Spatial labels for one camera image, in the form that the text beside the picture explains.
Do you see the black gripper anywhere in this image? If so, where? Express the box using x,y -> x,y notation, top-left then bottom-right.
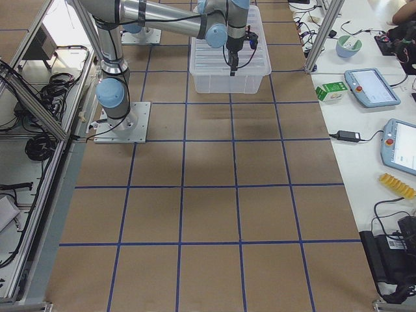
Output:
226,27 -> 244,77

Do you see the clear plastic box lid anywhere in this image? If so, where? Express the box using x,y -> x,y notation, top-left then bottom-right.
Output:
189,5 -> 272,76

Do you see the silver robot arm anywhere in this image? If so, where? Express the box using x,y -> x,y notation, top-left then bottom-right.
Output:
81,1 -> 250,137
123,23 -> 154,36

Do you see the clear plastic storage box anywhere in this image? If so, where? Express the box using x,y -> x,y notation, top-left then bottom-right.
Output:
192,72 -> 264,94

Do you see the green white carton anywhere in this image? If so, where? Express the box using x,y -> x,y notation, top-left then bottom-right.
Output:
315,81 -> 348,102

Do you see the green bowl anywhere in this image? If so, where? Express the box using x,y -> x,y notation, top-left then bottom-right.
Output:
335,35 -> 362,58

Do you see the black power adapter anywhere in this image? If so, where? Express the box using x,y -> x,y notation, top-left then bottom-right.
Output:
337,130 -> 361,142

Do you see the far teach pendant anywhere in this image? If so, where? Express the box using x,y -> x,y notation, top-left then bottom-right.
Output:
344,68 -> 401,108

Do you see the teach pendant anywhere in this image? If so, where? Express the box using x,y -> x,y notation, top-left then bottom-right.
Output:
380,118 -> 415,176
344,68 -> 401,108

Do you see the near teach pendant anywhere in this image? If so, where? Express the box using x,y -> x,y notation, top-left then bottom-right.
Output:
380,118 -> 415,176

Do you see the yellow toy piece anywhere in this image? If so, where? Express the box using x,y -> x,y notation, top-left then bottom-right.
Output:
379,173 -> 415,200

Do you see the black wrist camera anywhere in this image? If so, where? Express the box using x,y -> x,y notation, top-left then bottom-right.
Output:
244,25 -> 258,50

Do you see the aluminium frame post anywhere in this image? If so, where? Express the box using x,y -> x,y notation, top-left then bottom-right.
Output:
304,0 -> 345,73

